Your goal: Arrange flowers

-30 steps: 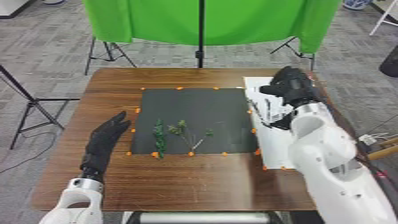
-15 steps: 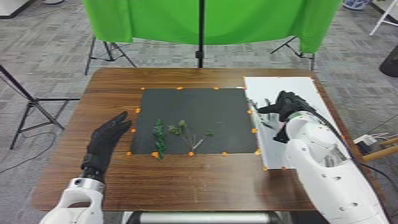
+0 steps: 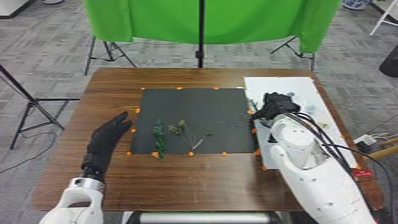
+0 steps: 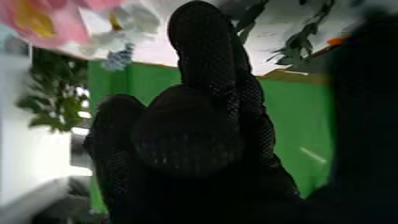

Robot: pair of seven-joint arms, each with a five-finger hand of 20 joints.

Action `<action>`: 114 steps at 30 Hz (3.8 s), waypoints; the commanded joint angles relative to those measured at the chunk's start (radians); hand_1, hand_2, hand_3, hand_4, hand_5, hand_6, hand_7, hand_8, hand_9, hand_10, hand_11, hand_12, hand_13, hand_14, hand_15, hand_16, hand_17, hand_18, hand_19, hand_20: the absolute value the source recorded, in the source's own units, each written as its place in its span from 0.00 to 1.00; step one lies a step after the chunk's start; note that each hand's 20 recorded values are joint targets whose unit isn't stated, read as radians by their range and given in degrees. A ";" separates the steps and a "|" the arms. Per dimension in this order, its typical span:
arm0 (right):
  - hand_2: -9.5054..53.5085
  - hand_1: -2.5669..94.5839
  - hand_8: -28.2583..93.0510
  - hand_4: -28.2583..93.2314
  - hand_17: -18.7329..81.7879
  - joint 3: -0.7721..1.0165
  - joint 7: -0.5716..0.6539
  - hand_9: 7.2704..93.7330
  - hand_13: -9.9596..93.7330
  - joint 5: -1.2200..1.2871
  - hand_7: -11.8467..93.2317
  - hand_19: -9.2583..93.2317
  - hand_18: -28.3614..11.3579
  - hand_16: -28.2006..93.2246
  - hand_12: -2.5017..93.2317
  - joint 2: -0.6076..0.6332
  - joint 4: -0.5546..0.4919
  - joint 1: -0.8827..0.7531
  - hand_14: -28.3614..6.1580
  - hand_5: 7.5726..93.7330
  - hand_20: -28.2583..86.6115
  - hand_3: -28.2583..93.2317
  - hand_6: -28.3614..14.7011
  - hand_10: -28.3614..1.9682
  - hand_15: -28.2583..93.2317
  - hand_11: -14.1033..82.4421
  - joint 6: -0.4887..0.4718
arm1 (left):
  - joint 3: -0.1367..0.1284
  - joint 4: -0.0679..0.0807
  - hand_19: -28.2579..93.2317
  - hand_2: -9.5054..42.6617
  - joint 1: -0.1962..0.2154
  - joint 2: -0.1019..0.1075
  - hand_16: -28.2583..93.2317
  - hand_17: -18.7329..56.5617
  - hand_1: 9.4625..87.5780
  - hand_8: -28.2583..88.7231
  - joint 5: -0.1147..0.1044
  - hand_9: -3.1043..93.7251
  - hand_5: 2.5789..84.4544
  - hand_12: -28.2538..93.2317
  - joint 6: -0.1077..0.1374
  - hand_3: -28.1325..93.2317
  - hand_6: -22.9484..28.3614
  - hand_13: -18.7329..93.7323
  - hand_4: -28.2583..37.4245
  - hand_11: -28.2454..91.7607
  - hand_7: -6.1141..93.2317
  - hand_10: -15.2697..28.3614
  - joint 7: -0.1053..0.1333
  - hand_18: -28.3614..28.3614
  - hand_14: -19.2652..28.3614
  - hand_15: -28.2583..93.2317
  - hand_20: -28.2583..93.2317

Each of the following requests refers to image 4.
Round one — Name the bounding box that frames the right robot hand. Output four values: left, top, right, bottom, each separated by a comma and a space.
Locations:
32, 0, 398, 224

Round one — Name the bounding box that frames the pink flower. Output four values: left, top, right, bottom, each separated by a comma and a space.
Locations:
0, 0, 130, 50

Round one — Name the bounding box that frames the green potted plant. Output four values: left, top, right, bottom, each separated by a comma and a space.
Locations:
16, 49, 93, 133

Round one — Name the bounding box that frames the blue flower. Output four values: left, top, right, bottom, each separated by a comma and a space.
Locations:
101, 43, 137, 72

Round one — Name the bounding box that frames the white sheet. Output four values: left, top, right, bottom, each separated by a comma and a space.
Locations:
55, 0, 371, 77

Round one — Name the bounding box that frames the green sprig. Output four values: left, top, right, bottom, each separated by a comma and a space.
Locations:
265, 0, 338, 67
231, 0, 272, 35

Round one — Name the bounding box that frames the white flower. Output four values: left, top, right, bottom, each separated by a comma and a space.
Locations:
78, 4, 164, 57

